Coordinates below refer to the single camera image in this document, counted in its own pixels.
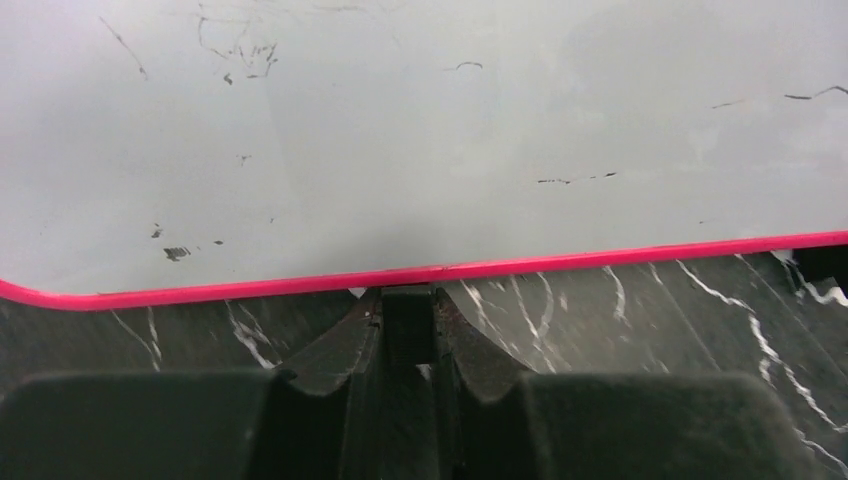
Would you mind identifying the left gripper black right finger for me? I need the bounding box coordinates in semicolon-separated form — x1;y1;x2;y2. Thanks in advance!
433;290;819;479

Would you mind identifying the pink-framed whiteboard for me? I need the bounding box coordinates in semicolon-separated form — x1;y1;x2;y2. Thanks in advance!
1;1;847;311

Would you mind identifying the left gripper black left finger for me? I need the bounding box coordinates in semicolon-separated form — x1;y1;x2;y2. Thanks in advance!
1;292;381;479

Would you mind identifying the black whiteboard stand clip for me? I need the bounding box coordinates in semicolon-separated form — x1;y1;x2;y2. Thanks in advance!
381;284;436;366
792;245;847;291

